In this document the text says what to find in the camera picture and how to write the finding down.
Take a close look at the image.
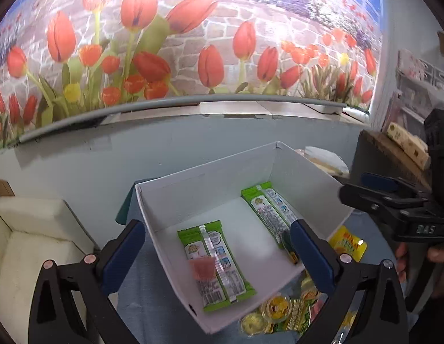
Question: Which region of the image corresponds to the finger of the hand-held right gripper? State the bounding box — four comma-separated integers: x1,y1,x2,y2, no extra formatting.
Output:
339,183,423,223
361,173,429,201

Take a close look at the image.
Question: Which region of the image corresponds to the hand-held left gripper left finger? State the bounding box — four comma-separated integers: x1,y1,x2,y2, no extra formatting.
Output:
28,219,146,344

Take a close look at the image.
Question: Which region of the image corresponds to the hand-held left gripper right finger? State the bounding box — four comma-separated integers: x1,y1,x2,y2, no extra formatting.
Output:
292,219,409,344

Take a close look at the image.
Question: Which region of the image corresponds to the yellow snack packet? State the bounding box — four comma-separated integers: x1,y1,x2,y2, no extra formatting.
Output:
328,226,368,264

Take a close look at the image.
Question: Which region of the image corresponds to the white cardboard box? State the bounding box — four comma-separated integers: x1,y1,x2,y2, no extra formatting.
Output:
135,141,353,335

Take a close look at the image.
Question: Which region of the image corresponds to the person's right hand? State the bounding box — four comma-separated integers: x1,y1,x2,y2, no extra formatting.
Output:
396,240,444,298

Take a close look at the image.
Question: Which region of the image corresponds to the dark wooden cabinet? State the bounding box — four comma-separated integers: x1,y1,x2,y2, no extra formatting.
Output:
351,129,432,194

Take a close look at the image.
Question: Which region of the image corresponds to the patterned tissue pack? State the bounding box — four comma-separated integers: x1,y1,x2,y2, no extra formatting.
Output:
387,122,431,169

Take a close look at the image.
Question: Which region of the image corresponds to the blue tablecloth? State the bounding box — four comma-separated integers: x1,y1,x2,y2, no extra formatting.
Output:
114,183,398,344

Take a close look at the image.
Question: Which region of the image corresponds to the yellow-green snack packet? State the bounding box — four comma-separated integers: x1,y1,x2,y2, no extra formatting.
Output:
272,288,328,334

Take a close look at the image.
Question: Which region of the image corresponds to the white plastic bag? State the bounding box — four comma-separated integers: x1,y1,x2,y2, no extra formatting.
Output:
297,147,350,176

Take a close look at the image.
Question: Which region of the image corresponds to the green snack packet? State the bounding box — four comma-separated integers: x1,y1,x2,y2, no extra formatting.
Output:
177,220,256,312
241,183,301,266

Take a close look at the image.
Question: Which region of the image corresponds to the pink jelly cup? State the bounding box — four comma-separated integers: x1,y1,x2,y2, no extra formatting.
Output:
188,256,219,282

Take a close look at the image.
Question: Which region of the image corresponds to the cream sofa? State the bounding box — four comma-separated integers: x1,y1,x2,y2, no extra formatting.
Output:
0,197,97,337

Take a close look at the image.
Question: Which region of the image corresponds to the clear plastic storage bag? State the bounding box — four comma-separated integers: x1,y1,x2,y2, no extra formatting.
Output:
381,48,444,133

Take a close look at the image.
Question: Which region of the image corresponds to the grey poster rod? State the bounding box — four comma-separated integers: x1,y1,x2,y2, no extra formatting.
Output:
19,95,346,146

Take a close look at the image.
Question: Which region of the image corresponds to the tulip wall poster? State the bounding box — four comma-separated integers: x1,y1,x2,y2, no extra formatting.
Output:
0,0,384,149

